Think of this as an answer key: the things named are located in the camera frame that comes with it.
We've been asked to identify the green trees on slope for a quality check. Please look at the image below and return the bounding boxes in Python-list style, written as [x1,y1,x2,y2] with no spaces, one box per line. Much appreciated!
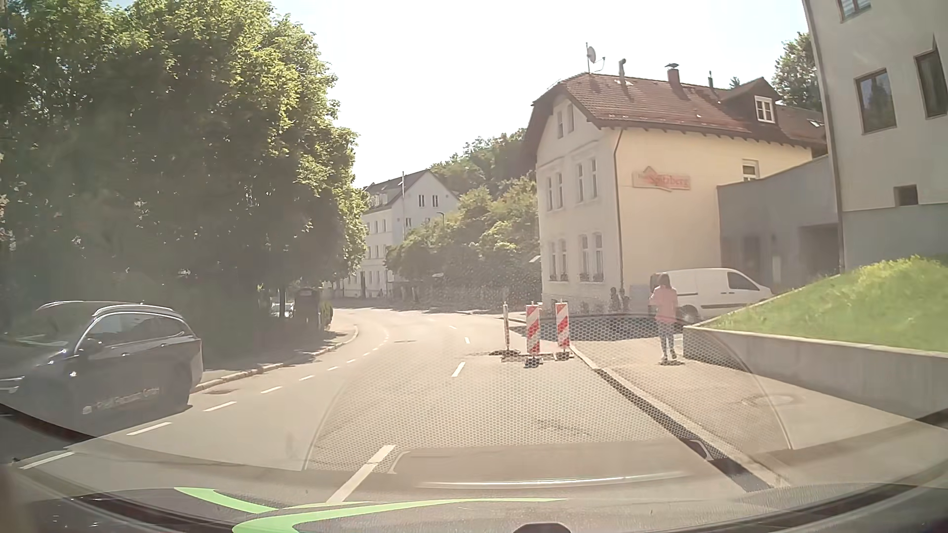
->
[385,128,543,306]

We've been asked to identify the white multi-storey house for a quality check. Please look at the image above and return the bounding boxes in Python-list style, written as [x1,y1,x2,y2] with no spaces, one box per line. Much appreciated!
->
[331,169,462,300]

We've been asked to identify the red white barrier beacon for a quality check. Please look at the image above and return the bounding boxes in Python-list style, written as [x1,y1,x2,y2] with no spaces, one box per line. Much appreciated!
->
[554,300,573,361]
[524,302,543,368]

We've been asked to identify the grey asphalt road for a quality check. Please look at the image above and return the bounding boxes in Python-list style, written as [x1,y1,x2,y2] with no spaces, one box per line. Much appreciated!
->
[0,305,749,512]

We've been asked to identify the dark street cabinet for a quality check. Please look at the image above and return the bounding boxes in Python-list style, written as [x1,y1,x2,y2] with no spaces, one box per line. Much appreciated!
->
[294,287,324,331]

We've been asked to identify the cream house with red roof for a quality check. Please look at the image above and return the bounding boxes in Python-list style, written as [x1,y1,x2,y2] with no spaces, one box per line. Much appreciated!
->
[520,59,828,315]

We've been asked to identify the person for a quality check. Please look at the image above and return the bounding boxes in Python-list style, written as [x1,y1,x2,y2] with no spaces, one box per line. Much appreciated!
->
[649,273,680,364]

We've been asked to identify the road markings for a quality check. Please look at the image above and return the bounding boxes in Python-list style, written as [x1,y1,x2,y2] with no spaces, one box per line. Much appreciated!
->
[18,317,475,506]

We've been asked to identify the white van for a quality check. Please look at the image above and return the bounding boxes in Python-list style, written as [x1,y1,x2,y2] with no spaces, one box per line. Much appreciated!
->
[650,267,773,324]

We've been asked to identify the car's own bonnet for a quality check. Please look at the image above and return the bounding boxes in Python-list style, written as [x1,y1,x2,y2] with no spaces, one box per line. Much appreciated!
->
[0,437,948,533]

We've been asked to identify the grey pavement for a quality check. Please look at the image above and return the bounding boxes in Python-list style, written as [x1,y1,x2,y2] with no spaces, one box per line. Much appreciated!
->
[511,311,948,490]

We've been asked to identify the grey low annex building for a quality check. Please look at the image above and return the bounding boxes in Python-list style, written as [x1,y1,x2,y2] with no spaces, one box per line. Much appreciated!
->
[716,154,842,294]

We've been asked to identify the large green tree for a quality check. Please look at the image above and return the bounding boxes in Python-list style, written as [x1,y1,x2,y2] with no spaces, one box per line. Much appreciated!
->
[0,0,370,356]

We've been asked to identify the tree behind roof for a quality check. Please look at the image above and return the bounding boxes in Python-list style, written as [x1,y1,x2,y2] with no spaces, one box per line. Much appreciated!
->
[770,31,823,112]

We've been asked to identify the dark estate car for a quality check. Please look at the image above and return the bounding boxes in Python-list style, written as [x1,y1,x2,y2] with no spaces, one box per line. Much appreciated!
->
[0,300,204,434]

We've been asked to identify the grass bank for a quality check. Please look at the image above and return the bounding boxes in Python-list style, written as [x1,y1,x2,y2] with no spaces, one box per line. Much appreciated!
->
[700,255,948,353]

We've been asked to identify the pale building with dark windows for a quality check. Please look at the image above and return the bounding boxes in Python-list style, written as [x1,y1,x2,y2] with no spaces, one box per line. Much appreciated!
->
[802,0,948,272]

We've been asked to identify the grey concrete retaining wall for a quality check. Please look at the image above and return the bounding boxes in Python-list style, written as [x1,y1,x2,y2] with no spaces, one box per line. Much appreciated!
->
[682,324,948,421]

